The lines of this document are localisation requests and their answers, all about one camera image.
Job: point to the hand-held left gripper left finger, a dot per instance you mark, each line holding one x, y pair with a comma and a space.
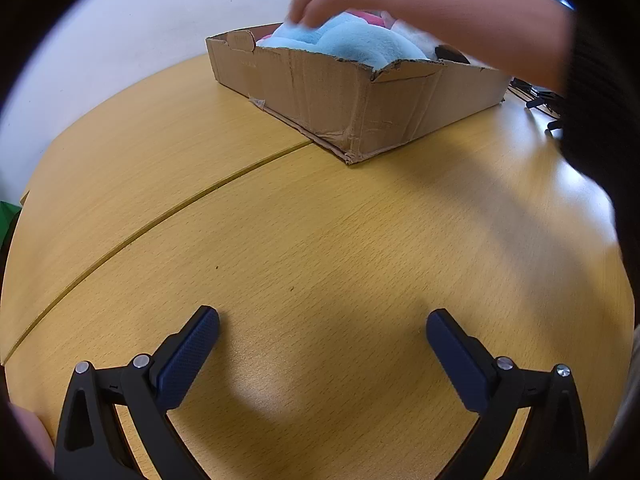
187, 360

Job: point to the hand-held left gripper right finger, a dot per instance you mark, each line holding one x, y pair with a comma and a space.
460, 360

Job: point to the cardboard box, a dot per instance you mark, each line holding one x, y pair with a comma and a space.
310, 95

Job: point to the light blue plush toy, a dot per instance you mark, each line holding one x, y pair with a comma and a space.
360, 42

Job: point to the person's right forearm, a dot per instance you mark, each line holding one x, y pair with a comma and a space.
595, 110

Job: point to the green object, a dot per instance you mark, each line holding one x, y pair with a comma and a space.
6, 225

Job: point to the white plush toy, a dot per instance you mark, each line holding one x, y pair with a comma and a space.
415, 35

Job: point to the pink plush toy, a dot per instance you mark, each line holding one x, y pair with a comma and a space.
372, 17

